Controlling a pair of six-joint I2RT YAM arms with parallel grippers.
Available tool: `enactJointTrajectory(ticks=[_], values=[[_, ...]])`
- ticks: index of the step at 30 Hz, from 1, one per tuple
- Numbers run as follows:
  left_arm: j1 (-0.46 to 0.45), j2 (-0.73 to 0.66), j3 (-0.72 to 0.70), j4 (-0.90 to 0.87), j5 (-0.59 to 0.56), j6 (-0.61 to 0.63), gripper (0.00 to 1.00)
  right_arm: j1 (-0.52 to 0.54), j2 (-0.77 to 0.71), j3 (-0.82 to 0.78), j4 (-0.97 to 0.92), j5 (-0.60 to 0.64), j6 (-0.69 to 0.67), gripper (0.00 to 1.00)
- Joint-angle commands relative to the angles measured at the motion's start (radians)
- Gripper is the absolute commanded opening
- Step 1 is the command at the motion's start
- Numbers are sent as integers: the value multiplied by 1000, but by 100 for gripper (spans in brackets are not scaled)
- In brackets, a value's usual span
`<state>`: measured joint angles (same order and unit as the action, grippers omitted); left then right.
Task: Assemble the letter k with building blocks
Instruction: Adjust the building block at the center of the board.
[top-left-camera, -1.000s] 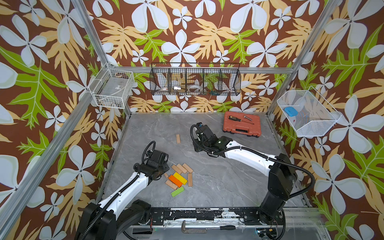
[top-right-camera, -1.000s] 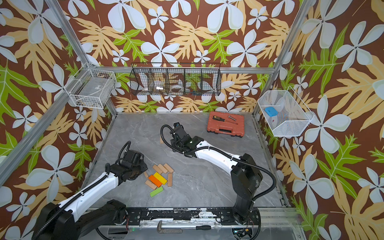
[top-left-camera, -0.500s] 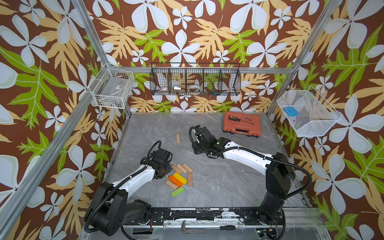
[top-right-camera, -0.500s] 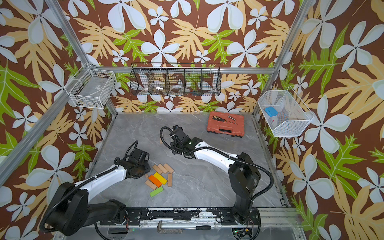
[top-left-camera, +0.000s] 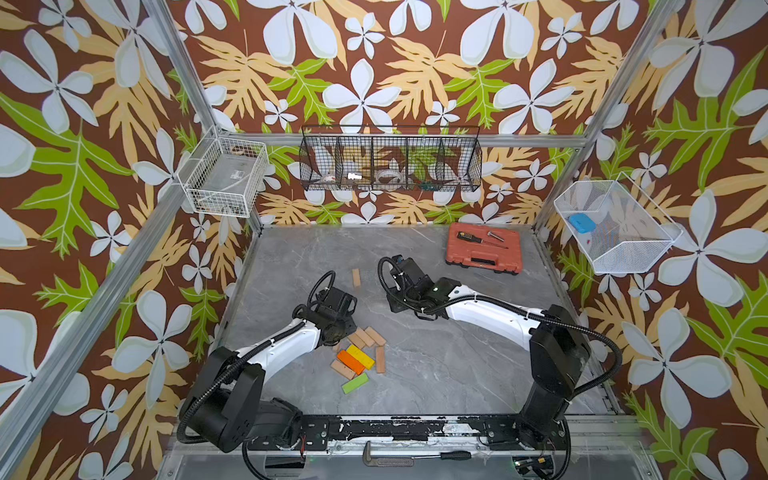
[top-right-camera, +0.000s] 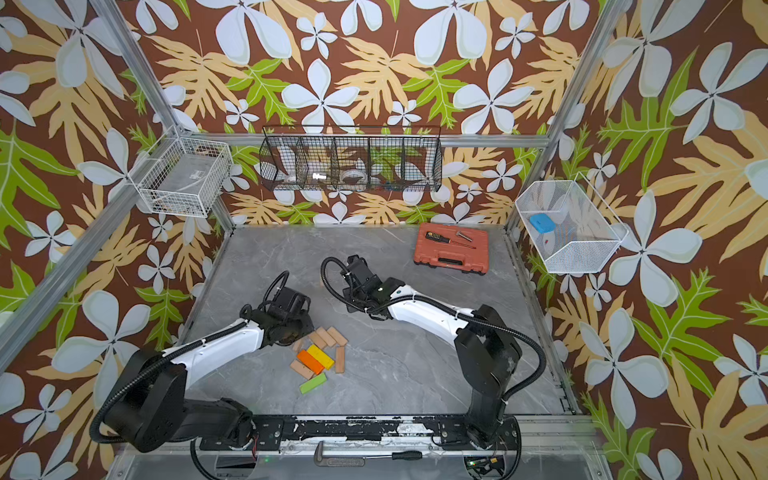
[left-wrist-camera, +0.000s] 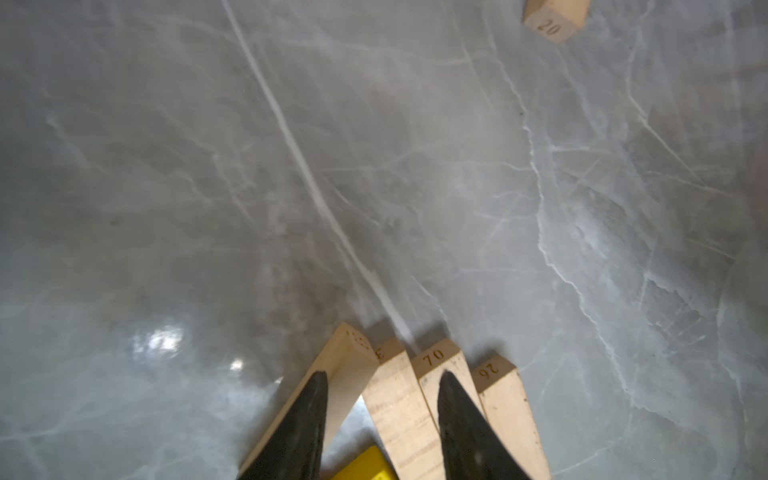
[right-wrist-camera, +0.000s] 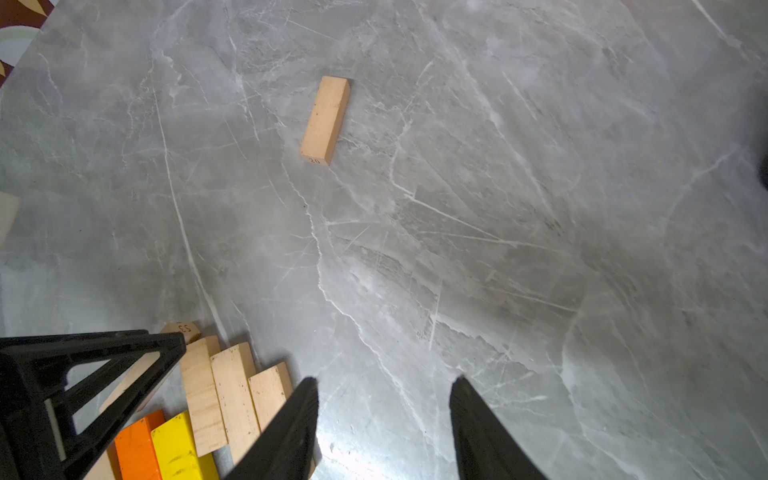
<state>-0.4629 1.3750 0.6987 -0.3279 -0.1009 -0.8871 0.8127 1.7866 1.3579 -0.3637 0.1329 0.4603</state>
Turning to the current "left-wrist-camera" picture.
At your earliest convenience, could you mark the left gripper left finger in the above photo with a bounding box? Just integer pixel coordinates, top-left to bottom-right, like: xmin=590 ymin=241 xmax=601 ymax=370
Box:
xmin=238 ymin=371 xmax=328 ymax=480

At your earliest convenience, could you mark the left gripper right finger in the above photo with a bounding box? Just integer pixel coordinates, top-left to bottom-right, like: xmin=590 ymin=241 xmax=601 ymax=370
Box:
xmin=437 ymin=371 xmax=530 ymax=480

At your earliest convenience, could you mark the wooden block number 70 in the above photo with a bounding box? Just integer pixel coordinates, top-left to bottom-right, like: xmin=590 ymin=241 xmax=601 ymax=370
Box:
xmin=411 ymin=338 xmax=485 ymax=428

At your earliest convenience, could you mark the wooden block number 20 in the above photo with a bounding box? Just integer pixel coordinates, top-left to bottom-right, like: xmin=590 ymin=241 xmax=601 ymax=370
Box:
xmin=523 ymin=0 xmax=591 ymax=43

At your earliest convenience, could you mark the wooden block beside yellow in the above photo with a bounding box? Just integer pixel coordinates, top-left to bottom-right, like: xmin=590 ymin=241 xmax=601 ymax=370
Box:
xmin=472 ymin=354 xmax=552 ymax=480

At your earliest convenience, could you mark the wooden block number 53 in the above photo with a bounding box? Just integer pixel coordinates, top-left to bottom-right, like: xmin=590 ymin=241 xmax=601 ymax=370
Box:
xmin=363 ymin=337 xmax=446 ymax=479

